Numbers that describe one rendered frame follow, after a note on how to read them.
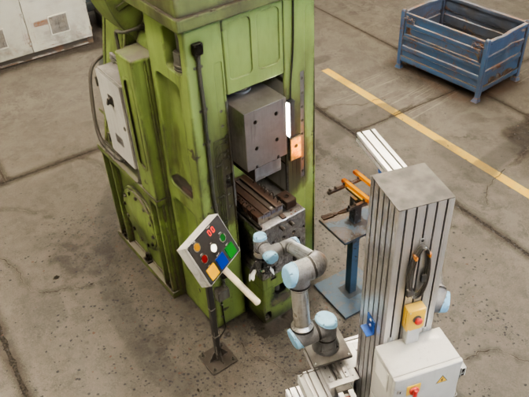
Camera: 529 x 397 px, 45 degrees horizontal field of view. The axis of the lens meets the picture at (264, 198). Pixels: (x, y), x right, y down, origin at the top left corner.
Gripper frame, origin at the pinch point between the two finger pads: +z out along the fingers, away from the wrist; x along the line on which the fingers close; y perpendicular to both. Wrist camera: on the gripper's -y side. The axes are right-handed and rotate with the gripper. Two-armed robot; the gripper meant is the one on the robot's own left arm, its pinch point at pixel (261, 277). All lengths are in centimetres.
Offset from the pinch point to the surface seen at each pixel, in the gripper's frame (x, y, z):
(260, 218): 15.0, -46.8, -2.9
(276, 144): 29, -51, -54
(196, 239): -32.0, -17.2, -26.0
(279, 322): 22, -39, 93
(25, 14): -126, -556, 33
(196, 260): -34.9, -8.3, -18.4
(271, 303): 19, -45, 78
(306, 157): 58, -77, -19
